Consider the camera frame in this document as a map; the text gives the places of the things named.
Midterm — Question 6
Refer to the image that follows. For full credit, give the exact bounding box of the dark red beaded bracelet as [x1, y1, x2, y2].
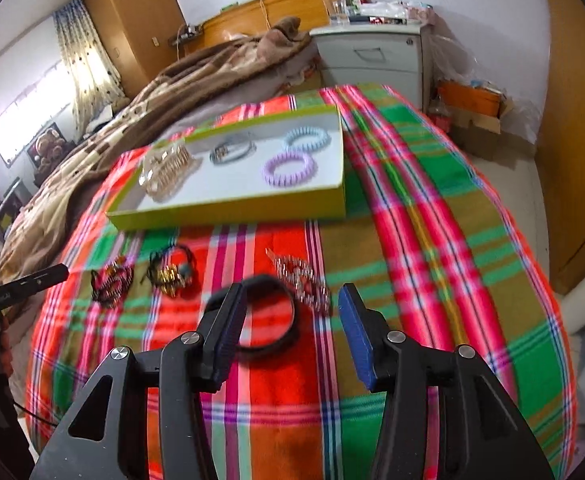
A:
[89, 254, 136, 309]

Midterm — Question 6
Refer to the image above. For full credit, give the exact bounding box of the black cord gold bead bracelet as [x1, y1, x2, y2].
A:
[140, 244, 198, 298]

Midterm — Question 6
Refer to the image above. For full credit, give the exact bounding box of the rose gold rhinestone hair clip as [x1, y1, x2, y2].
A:
[265, 248, 332, 314]

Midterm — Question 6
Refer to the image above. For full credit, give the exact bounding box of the cream translucent hair claw clip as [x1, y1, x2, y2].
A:
[137, 141, 202, 203]

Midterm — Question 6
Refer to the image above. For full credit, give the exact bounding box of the black smart wristband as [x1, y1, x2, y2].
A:
[236, 274, 297, 356]

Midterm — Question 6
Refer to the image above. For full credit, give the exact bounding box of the grey wire bangle bracelet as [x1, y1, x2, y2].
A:
[208, 133, 258, 166]

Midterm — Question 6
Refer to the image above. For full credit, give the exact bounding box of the purple spiral hair tie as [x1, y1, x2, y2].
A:
[263, 149, 319, 189]

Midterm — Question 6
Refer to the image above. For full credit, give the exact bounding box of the light blue spiral hair tie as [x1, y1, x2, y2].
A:
[280, 124, 333, 154]

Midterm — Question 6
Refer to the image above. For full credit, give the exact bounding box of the person's left hand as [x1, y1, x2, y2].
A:
[0, 316, 14, 377]

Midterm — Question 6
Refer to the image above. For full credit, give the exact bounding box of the brown patterned fleece blanket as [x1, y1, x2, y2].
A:
[0, 16, 319, 285]

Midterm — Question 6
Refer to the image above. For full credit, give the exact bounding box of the brown teddy bear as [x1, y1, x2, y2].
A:
[34, 127, 68, 167]

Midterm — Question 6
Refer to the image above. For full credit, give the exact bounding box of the red green plaid tablecloth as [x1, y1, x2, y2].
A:
[26, 84, 576, 479]

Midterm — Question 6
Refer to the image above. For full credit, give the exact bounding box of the dotted cream window curtain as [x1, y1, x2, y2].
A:
[53, 0, 124, 132]

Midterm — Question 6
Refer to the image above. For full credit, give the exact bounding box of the yellow-green shallow cardboard box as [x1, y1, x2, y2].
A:
[107, 105, 346, 231]

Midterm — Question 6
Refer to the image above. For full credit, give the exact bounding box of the wooden door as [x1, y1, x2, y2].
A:
[535, 0, 585, 295]

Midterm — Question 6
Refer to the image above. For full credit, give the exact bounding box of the orange storage box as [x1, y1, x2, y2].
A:
[437, 80, 502, 117]

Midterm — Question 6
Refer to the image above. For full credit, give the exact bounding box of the tall wooden wardrobe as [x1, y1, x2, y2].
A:
[84, 0, 184, 99]

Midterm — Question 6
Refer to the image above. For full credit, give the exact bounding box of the white two-drawer nightstand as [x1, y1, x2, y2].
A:
[310, 24, 433, 110]

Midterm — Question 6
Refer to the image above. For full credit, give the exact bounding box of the clear drinking glass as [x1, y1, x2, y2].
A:
[324, 0, 350, 26]

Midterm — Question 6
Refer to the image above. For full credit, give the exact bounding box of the wooden bed headboard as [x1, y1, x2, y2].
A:
[182, 0, 329, 54]

